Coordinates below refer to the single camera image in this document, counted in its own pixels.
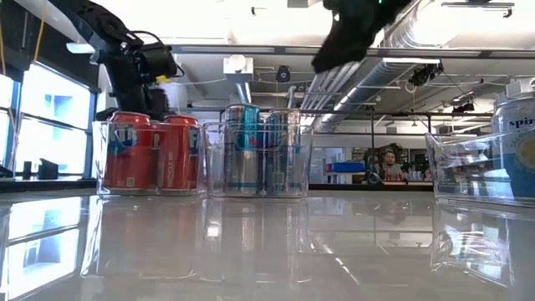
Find black ceiling camera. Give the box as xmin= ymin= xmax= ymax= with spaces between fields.
xmin=274 ymin=64 xmax=293 ymax=84

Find long overhead frame beam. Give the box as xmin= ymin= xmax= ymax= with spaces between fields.
xmin=65 ymin=41 xmax=535 ymax=60

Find yellow hanging cable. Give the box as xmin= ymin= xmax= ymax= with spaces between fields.
xmin=33 ymin=16 xmax=47 ymax=63

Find small black box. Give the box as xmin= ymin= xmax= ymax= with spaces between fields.
xmin=38 ymin=157 xmax=60 ymax=181

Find black table edge frame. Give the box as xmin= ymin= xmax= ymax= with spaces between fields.
xmin=0 ymin=178 xmax=435 ymax=193

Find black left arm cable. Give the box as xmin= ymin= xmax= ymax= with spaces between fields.
xmin=124 ymin=28 xmax=186 ymax=79

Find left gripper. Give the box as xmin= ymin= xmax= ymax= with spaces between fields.
xmin=94 ymin=49 xmax=171 ymax=123

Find black ceiling spotlight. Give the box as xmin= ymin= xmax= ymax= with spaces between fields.
xmin=451 ymin=101 xmax=476 ymax=114

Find white ceiling duct box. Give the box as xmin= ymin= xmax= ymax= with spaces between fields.
xmin=222 ymin=54 xmax=255 ymax=110

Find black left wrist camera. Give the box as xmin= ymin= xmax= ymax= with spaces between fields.
xmin=134 ymin=40 xmax=180 ymax=79

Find white box fixture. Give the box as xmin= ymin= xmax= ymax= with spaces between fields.
xmin=504 ymin=77 xmax=535 ymax=100

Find person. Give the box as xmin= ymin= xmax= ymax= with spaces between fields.
xmin=377 ymin=147 xmax=405 ymax=184

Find blue plastic crate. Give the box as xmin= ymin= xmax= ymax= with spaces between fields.
xmin=331 ymin=161 xmax=369 ymax=175

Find ceiling track fixture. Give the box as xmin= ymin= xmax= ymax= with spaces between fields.
xmin=441 ymin=1 xmax=516 ymax=18

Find silver ventilation duct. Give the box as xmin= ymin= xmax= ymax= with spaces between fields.
xmin=313 ymin=0 xmax=465 ymax=133

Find clear plastic bin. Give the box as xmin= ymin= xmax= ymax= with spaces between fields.
xmin=91 ymin=111 xmax=206 ymax=198
xmin=424 ymin=124 xmax=535 ymax=208
xmin=203 ymin=107 xmax=315 ymax=199

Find Spindrift lemon soda can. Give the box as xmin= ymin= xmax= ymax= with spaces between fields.
xmin=490 ymin=92 xmax=535 ymax=201

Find black hanging ceiling device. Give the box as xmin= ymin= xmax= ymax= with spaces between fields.
xmin=407 ymin=61 xmax=445 ymax=89

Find white ceiling pipes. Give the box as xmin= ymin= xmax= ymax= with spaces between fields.
xmin=298 ymin=54 xmax=371 ymax=113

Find bright window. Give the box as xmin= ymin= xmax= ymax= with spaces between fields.
xmin=16 ymin=61 xmax=96 ymax=179

